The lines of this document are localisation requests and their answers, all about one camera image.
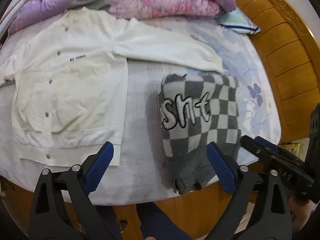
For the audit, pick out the person's right hand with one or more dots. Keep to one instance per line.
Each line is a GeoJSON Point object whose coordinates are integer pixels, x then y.
{"type": "Point", "coordinates": [301, 211]}

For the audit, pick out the white button-up jacket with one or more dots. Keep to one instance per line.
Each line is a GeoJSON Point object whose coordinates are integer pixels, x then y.
{"type": "Point", "coordinates": [71, 82]}

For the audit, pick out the grey white checkered cardigan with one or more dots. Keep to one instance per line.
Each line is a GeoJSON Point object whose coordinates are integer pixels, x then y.
{"type": "Point", "coordinates": [196, 110]}

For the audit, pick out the light blue striped pillow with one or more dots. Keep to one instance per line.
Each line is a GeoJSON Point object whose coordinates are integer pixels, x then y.
{"type": "Point", "coordinates": [238, 22]}

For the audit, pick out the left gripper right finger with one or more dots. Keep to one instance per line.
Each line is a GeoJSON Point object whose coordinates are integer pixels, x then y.
{"type": "Point", "coordinates": [270, 218]}

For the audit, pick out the wooden headboard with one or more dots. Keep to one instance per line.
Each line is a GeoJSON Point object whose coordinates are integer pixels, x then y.
{"type": "Point", "coordinates": [290, 55]}

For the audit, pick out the person's dark blue trousers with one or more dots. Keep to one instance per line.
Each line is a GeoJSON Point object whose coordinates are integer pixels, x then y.
{"type": "Point", "coordinates": [155, 224]}

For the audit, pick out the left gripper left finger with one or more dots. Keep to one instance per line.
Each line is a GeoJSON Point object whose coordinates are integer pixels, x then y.
{"type": "Point", "coordinates": [48, 216]}

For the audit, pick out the yellow packet on floor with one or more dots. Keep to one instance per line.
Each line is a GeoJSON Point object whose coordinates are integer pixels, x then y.
{"type": "Point", "coordinates": [298, 149]}

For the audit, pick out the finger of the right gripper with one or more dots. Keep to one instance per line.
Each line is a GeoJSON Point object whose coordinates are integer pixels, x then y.
{"type": "Point", "coordinates": [274, 149]}
{"type": "Point", "coordinates": [288, 166]}

